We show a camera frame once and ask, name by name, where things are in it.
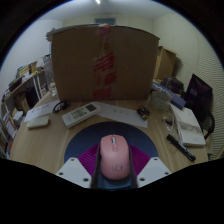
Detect black marker pen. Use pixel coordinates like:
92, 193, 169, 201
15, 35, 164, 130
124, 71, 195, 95
166, 133, 197, 163

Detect pink computer mouse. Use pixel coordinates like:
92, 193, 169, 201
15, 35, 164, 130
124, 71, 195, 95
99, 134, 131, 181

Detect small brown cardboard box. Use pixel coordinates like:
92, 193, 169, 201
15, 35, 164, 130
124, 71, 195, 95
153, 45, 178, 81

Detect white paper sheet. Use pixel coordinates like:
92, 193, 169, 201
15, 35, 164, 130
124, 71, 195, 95
23, 99, 62, 123
94, 101, 149, 129

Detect clear plastic bottle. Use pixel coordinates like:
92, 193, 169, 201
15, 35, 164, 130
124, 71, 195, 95
42, 56, 58, 98

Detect clear plastic container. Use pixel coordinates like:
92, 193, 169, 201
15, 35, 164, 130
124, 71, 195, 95
148, 88, 173, 112

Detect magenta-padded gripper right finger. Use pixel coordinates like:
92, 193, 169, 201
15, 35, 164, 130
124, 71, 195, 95
127, 144, 173, 189

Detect dark blue mouse pad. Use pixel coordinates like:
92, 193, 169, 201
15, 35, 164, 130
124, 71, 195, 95
63, 120, 159, 190

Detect framed wall picture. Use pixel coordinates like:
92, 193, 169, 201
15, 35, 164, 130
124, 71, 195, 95
94, 17, 117, 26

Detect white notebook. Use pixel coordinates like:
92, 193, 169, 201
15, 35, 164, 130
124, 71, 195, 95
169, 103, 207, 148

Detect cluttered wooden side desk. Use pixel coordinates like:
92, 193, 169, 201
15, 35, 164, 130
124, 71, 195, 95
1, 61, 48, 104

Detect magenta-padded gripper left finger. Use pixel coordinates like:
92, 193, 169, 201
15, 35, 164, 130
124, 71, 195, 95
55, 143, 102, 190

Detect black glasses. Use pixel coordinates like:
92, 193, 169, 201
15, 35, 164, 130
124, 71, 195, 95
52, 100, 70, 114

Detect small black clip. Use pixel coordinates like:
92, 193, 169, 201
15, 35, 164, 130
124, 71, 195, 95
136, 106, 152, 121

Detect large brown cardboard box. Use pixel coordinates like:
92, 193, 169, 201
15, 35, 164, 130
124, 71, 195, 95
50, 24, 160, 103

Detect black bag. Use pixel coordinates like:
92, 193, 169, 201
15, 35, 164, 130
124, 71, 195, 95
184, 73, 214, 118

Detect long blue box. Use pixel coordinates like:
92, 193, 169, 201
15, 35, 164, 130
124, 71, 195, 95
151, 79, 187, 110

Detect white remote control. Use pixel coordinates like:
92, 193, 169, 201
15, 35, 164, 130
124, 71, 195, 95
61, 102, 102, 129

